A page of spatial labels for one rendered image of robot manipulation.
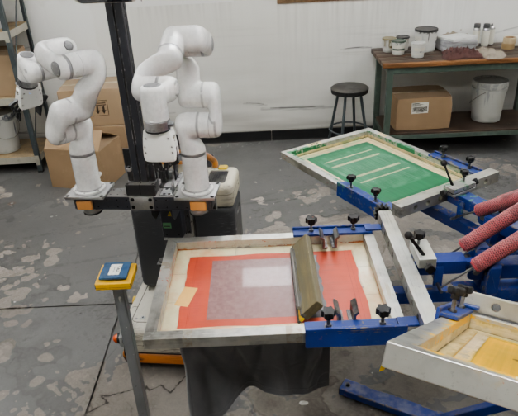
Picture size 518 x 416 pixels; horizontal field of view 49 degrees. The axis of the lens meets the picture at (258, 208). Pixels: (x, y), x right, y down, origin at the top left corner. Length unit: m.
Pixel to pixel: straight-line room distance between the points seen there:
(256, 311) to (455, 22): 4.36
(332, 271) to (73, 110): 1.08
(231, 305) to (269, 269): 0.24
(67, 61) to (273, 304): 1.05
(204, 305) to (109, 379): 1.32
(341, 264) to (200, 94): 0.79
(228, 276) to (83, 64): 0.87
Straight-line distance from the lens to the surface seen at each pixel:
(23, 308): 3.83
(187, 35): 1.92
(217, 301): 1.92
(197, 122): 2.09
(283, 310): 1.86
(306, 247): 2.02
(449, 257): 2.01
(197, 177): 2.17
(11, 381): 3.32
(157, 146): 1.73
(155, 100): 1.67
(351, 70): 5.65
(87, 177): 2.31
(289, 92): 5.64
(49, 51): 2.08
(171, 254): 2.12
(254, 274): 2.03
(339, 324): 1.74
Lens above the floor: 2.11
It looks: 28 degrees down
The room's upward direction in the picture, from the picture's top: 3 degrees counter-clockwise
